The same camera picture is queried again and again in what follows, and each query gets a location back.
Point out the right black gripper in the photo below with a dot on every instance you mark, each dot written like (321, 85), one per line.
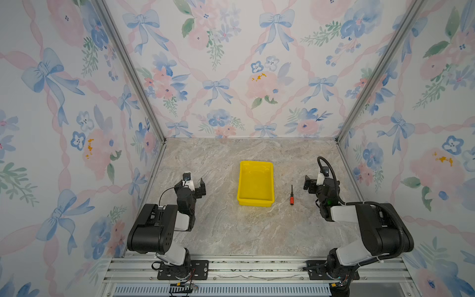
(313, 186)

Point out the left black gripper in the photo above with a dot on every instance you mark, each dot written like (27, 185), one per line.
(196, 187)

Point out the red black screwdriver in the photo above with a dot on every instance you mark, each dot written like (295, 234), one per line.
(291, 199)

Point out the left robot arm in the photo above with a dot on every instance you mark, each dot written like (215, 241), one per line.
(154, 228)

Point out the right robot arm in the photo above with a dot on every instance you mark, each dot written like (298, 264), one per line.
(383, 235)

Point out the yellow plastic bin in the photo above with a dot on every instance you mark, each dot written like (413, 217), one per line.
(256, 184)

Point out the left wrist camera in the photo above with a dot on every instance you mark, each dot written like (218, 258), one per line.
(187, 176)

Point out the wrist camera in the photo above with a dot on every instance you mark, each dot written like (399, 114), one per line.
(323, 174)
(187, 176)

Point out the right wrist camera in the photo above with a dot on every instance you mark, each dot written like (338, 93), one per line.
(323, 174)

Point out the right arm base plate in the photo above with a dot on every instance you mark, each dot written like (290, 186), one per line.
(322, 270)

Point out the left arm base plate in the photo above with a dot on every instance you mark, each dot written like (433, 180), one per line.
(190, 270)

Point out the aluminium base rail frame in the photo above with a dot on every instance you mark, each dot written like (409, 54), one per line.
(135, 275)

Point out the left corner aluminium post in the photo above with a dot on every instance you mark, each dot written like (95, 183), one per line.
(125, 59)

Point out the corner aluminium post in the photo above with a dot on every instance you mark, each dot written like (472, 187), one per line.
(125, 59)
(397, 39)

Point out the right corner aluminium post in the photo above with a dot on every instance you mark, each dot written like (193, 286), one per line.
(397, 39)

